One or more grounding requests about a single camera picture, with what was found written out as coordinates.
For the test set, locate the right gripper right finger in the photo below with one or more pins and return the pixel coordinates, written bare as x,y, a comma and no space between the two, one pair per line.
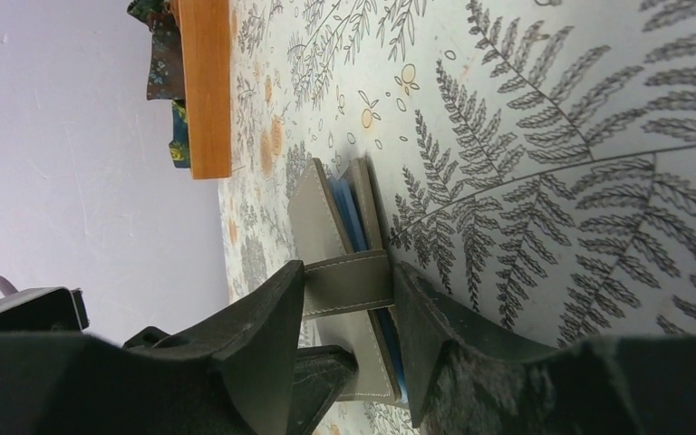
466,375

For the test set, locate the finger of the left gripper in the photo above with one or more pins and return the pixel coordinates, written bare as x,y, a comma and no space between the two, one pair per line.
318,378

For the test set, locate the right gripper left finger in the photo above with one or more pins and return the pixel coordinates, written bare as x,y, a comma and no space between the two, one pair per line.
76,383

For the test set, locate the grey leather card holder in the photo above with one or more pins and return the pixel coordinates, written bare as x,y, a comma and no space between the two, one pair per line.
348,276

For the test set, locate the floral patterned table mat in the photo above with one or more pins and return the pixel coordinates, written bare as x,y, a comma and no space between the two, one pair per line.
534,160

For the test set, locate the dark rolled tie bottom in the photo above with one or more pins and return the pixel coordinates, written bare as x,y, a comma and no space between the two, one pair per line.
179,145

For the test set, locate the dark rolled tie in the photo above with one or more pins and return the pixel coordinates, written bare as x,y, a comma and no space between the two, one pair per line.
179,145
165,79

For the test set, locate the dark rolled tie top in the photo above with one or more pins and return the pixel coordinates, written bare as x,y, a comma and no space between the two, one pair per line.
165,79

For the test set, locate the orange wooden compartment tray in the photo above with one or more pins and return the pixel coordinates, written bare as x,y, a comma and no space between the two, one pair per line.
206,42

